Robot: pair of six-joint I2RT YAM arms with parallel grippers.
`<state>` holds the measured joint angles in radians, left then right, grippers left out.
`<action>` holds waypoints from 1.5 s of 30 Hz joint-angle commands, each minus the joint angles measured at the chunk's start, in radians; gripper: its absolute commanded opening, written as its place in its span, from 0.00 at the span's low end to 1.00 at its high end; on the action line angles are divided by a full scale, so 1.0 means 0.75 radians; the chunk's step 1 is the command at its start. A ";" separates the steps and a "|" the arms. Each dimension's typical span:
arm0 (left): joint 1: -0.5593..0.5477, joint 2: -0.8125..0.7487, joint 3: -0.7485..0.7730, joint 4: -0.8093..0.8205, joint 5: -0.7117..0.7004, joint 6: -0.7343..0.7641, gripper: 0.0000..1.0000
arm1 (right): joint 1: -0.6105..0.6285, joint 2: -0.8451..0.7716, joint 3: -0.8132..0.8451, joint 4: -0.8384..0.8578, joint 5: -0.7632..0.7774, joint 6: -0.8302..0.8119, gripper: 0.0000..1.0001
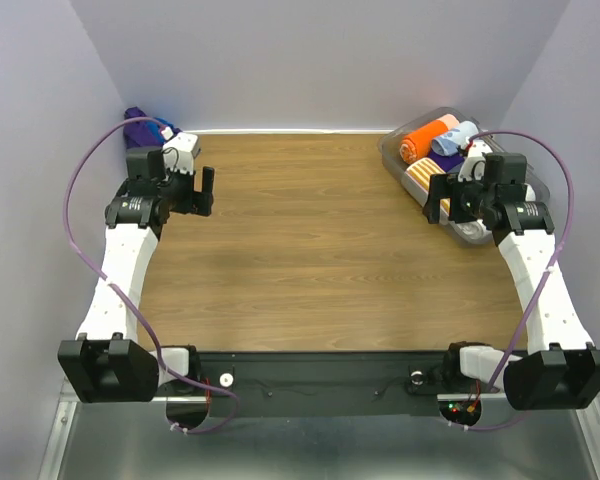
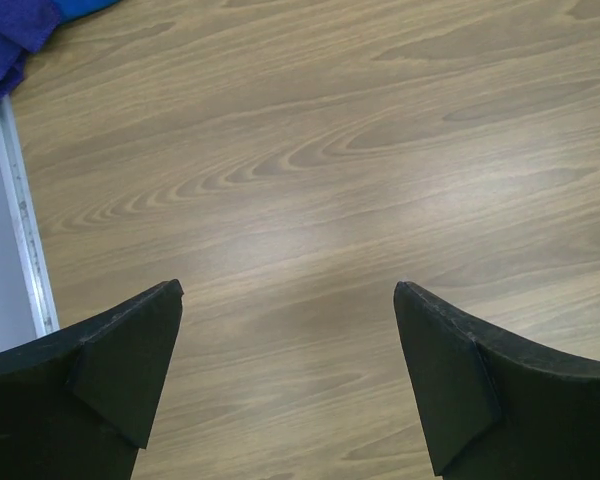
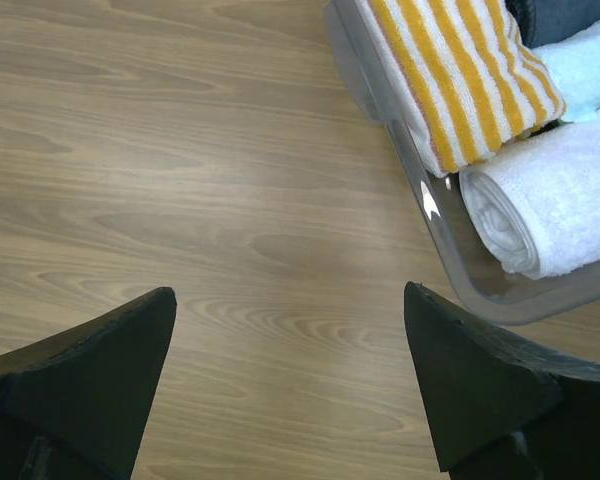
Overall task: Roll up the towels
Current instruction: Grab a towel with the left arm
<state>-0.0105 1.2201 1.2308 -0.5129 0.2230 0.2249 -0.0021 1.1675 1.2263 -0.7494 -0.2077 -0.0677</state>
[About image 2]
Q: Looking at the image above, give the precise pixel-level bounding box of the purple towel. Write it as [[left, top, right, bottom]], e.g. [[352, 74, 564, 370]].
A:
[[0, 1, 61, 100]]

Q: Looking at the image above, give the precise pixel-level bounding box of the blue towel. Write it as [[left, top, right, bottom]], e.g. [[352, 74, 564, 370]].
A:
[[53, 0, 119, 23]]

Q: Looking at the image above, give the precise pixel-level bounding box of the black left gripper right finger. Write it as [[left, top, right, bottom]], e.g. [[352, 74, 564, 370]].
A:
[[393, 281, 600, 479]]

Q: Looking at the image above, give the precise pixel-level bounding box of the aluminium table edge rail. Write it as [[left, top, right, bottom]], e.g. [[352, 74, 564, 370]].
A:
[[0, 96, 59, 338]]

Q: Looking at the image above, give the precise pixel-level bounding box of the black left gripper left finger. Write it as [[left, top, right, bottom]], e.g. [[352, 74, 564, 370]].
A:
[[0, 280, 183, 479]]

